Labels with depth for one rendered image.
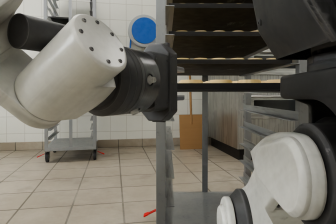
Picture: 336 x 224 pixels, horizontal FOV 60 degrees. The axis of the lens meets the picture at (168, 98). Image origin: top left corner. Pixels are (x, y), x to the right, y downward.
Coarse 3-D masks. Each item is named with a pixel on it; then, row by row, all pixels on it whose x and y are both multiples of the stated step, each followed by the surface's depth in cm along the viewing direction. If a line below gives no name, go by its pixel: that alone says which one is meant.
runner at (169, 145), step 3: (165, 123) 142; (165, 126) 129; (168, 126) 153; (165, 129) 119; (168, 129) 140; (165, 132) 109; (168, 132) 130; (165, 135) 102; (168, 135) 120; (171, 135) 120; (165, 138) 95; (168, 138) 112; (171, 138) 112; (165, 141) 91; (168, 141) 105; (171, 141) 105; (165, 144) 91; (168, 144) 99; (171, 144) 99; (165, 147) 91; (168, 147) 94; (171, 147) 94
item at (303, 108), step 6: (300, 60) 91; (306, 60) 91; (300, 66) 91; (306, 66) 91; (300, 72) 91; (300, 102) 92; (300, 108) 92; (306, 108) 92; (300, 114) 92; (306, 114) 92; (300, 120) 92; (306, 120) 92
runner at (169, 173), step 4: (168, 152) 130; (168, 156) 122; (168, 160) 114; (168, 164) 108; (172, 164) 108; (168, 168) 102; (172, 168) 102; (168, 172) 97; (172, 172) 97; (168, 176) 92; (172, 176) 92
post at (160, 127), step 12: (156, 0) 91; (156, 12) 91; (156, 24) 91; (156, 36) 91; (156, 132) 91; (156, 144) 91; (156, 156) 91; (156, 168) 91; (156, 180) 91; (156, 192) 92; (156, 204) 92; (156, 216) 92
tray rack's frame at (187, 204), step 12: (204, 96) 154; (204, 108) 154; (204, 120) 154; (204, 132) 155; (204, 144) 155; (204, 156) 155; (204, 168) 155; (204, 180) 155; (180, 192) 154; (192, 192) 154; (204, 192) 154; (216, 192) 154; (228, 192) 154; (180, 204) 137; (192, 204) 137; (204, 204) 137; (216, 204) 137; (180, 216) 124; (192, 216) 124; (204, 216) 124
